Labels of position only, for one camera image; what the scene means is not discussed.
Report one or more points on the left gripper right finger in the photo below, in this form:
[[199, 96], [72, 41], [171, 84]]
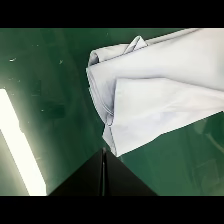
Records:
[[124, 181]]

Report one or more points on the pale blue shirt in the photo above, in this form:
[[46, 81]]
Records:
[[156, 90]]

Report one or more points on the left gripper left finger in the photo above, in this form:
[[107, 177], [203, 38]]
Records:
[[87, 180]]

